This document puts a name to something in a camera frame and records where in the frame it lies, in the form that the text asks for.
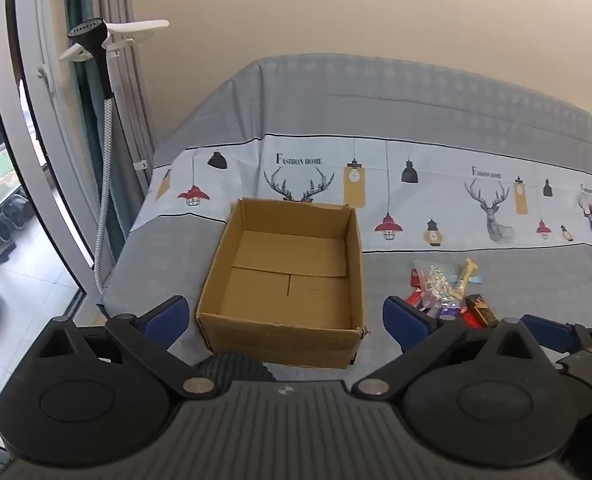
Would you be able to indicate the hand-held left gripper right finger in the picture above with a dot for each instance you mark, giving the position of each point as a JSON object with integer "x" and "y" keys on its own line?
{"x": 401, "y": 324}

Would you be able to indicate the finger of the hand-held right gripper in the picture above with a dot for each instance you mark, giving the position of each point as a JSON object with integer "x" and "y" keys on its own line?
{"x": 550, "y": 332}

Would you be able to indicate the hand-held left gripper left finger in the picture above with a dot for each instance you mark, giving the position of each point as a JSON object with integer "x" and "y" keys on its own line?
{"x": 168, "y": 319}

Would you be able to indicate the red snack packet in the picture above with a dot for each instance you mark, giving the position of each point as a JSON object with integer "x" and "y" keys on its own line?
{"x": 414, "y": 300}

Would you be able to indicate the light blue stick packet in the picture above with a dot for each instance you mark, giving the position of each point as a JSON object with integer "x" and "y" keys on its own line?
{"x": 475, "y": 280}

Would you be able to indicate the brown cardboard box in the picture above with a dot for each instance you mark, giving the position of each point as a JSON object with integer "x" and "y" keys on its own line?
{"x": 286, "y": 280}

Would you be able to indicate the purple snack packet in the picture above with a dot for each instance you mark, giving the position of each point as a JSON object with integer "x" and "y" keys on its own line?
{"x": 449, "y": 312}

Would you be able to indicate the clear candy bag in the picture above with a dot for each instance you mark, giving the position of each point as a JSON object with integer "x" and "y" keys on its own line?
{"x": 438, "y": 282}

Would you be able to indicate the small red snack bar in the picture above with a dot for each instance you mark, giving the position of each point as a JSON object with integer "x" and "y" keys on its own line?
{"x": 470, "y": 320}

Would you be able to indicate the dark brown chocolate bar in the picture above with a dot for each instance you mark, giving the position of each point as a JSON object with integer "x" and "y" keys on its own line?
{"x": 481, "y": 310}

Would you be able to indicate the golden wrapped snack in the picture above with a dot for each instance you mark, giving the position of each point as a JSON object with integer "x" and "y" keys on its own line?
{"x": 464, "y": 280}

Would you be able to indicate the white curtain hook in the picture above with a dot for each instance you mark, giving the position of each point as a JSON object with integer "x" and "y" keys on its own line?
{"x": 141, "y": 164}

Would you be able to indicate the pair of dark shoes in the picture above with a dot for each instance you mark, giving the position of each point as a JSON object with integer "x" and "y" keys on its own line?
{"x": 8, "y": 217}

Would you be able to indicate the printed grey bed sheet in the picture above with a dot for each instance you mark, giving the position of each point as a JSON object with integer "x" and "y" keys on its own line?
{"x": 375, "y": 110}

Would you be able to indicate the grey curtain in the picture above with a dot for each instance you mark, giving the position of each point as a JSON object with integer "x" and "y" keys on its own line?
{"x": 131, "y": 85}

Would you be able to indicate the white plastic hanger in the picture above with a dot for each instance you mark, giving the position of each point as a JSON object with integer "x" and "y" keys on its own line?
{"x": 141, "y": 26}

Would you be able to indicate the white window frame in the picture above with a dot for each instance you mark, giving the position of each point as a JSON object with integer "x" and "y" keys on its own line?
{"x": 31, "y": 125}

